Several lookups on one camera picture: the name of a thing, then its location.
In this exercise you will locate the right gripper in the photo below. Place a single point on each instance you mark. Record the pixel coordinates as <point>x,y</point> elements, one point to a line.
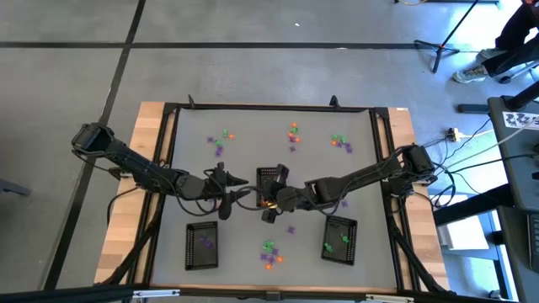
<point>286,198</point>

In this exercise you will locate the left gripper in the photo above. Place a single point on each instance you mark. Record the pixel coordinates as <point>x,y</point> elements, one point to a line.
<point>217,185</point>

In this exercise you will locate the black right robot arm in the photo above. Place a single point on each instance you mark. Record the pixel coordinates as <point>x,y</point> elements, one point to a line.
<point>358,177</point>

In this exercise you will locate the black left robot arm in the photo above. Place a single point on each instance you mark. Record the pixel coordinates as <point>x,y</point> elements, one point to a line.
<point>139,168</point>

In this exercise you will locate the black slotted plastic basket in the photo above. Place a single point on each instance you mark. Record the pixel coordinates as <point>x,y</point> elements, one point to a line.
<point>262,174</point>
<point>210,261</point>
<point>351,252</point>

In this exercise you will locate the grey table mat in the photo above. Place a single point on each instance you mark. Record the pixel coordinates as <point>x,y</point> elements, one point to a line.
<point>236,126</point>

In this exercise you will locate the black clamp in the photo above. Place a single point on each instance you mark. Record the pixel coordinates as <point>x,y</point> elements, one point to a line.
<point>191,101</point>
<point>334,101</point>

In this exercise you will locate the white power strip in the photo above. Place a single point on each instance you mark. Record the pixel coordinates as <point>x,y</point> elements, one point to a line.
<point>454,134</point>

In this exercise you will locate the black rig beam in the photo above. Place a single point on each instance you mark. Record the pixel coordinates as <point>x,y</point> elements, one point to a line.
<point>63,294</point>

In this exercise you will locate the black floor stand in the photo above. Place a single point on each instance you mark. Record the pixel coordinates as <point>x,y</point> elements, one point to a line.
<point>476,108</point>

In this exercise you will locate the black tripod stand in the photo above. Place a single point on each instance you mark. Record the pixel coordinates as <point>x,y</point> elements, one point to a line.
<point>440,47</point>

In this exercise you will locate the grey furniture leg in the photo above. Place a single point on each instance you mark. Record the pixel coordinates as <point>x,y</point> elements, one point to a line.
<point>12,188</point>

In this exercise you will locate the grey side desk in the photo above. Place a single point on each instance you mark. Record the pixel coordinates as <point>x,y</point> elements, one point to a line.
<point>518,168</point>

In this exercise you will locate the white printed label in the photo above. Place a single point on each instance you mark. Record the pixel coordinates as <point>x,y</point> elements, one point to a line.
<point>520,120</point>

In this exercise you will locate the black keyboard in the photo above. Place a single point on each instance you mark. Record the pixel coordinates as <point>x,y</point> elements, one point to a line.
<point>534,240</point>

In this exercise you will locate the black office chair base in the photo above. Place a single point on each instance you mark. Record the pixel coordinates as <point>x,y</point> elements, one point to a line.
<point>511,76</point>

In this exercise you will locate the person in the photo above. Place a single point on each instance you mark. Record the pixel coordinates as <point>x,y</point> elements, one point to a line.
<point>511,29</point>

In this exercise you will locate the black metal table frame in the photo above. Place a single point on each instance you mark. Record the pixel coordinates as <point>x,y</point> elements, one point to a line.
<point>261,106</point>

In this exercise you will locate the black frame strut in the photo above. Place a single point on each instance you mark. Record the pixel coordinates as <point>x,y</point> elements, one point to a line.
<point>414,256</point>
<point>126,252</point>

